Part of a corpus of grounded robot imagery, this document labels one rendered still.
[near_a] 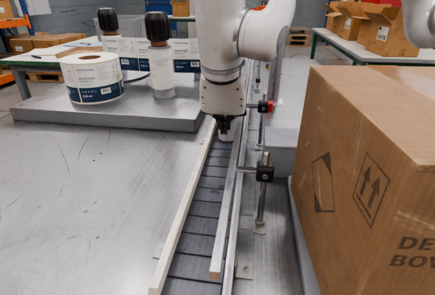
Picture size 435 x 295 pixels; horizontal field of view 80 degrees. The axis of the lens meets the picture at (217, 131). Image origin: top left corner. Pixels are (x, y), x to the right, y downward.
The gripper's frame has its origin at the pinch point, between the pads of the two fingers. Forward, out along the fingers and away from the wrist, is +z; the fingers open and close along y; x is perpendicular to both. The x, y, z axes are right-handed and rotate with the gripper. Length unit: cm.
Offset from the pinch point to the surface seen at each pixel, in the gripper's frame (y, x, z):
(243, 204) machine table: -6.1, 17.6, 5.7
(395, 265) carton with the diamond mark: -20.4, 34.9, -19.6
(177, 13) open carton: 182, -551, 209
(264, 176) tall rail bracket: -9.4, 19.3, -8.2
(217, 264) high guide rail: -4.0, 35.5, -14.8
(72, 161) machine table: 40.5, 8.7, 9.0
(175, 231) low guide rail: 3.4, 30.1, -7.8
